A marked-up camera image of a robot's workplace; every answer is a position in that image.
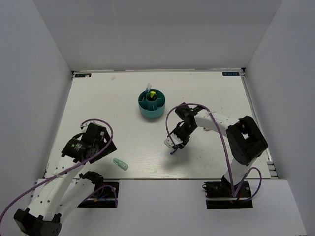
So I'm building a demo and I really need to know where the yellow black highlighter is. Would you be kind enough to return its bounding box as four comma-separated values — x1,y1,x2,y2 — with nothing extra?
150,91,156,98

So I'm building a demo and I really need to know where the green transparent eraser case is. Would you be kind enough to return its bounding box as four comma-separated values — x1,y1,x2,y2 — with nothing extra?
113,158,128,171

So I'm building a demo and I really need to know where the blue right corner label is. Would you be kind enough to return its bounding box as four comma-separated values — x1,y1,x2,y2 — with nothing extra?
222,71,240,76

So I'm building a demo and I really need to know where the teal round organizer container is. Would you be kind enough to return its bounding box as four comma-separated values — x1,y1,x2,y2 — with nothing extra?
138,89,166,119

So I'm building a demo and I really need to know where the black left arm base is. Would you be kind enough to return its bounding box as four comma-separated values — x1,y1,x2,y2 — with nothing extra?
78,181,120,209

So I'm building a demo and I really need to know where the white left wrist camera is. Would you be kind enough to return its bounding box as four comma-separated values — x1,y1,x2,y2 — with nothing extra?
80,122,89,129

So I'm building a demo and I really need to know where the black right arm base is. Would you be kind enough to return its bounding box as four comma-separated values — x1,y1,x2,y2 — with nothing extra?
202,181,253,209

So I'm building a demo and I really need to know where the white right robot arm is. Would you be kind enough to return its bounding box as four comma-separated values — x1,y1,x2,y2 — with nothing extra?
164,103,268,197

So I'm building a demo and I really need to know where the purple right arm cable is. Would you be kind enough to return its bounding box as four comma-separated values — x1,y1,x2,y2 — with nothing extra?
165,103,263,200

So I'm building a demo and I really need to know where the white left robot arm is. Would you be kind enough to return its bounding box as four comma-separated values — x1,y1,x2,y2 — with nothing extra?
14,120,118,236

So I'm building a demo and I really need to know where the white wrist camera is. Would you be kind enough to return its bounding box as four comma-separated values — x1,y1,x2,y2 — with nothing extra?
164,133,183,149
80,122,89,129

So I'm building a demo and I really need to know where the blue corner label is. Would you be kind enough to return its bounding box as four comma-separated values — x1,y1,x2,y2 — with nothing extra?
74,73,92,78
222,71,240,76

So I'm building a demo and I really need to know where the blue left corner label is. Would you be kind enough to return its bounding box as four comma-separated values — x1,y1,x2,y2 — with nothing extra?
74,73,92,78

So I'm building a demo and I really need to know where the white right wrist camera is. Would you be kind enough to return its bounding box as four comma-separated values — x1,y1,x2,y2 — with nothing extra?
164,133,183,149

